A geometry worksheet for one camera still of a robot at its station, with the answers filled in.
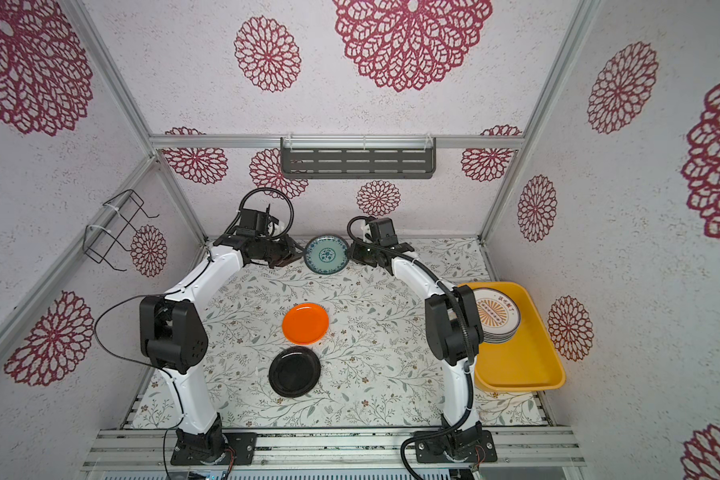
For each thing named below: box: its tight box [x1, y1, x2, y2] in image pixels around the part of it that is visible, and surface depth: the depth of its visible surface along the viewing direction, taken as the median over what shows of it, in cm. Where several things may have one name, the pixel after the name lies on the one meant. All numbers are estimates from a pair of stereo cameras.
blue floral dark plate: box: [304, 234, 350, 275], surface depth 96 cm
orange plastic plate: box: [282, 303, 330, 345], surface depth 99 cm
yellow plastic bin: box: [458, 281, 566, 392], surface depth 91 cm
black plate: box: [268, 346, 321, 398], surface depth 87 cm
